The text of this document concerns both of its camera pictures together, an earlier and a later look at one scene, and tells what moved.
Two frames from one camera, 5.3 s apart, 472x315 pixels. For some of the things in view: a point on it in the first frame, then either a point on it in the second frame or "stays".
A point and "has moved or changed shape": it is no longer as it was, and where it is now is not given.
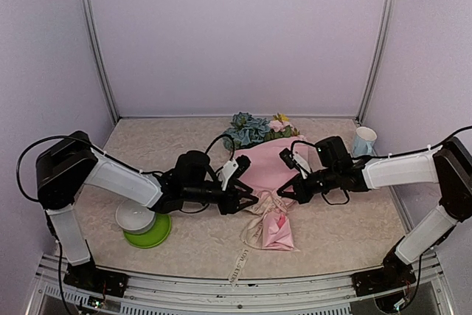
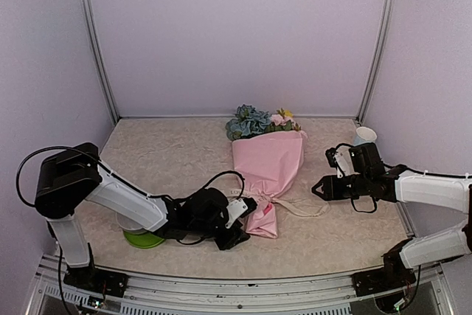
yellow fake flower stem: x=281 y=117 has moved or changed shape
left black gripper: x=230 y=203 -> x=231 y=238
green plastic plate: x=153 y=236 stays
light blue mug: x=364 y=142 stays
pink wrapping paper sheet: x=271 y=176 has moved or changed shape
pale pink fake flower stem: x=278 y=126 has moved or changed shape
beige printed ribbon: x=251 y=234 -> x=268 y=199
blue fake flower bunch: x=244 y=129 has moved or changed shape
